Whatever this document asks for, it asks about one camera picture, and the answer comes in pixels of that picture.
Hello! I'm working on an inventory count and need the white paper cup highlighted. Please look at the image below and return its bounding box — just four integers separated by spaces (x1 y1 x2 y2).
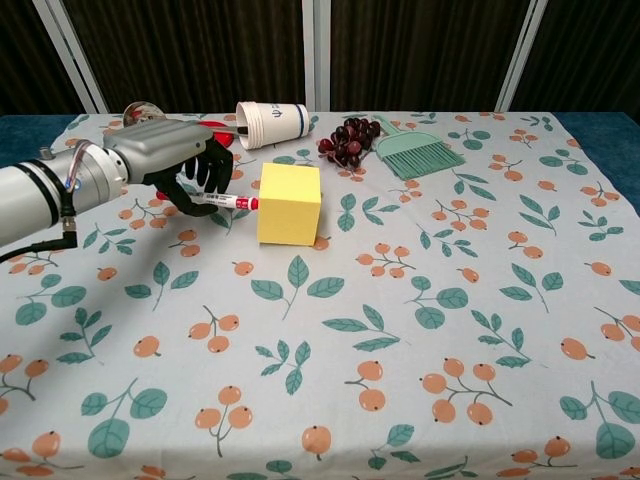
235 101 310 151

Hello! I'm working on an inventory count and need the red round lid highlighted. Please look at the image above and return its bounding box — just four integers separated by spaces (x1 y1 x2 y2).
197 120 235 149

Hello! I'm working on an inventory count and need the white marker with red caps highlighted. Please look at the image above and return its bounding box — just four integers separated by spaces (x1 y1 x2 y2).
155 188 261 212

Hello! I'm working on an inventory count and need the stainless steel ladle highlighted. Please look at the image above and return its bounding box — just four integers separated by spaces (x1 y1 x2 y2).
122 101 251 139

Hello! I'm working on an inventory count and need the floral print tablecloth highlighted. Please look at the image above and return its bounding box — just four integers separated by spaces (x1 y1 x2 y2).
0 110 640 480

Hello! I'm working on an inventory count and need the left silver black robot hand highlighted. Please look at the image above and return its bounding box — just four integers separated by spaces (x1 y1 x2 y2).
102 118 235 219

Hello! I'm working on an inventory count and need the dark ribbed partition panel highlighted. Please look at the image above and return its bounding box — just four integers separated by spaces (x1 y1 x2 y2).
0 0 94 117
504 0 640 112
47 0 317 114
314 0 531 112

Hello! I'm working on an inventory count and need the yellow cube block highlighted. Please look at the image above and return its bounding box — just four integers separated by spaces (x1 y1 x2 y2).
255 162 324 249

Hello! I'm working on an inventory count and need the dark purple grape bunch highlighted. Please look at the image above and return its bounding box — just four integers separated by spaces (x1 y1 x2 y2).
316 116 384 171

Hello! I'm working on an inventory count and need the mint green hand brush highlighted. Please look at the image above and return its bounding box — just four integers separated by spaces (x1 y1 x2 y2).
369 114 466 181

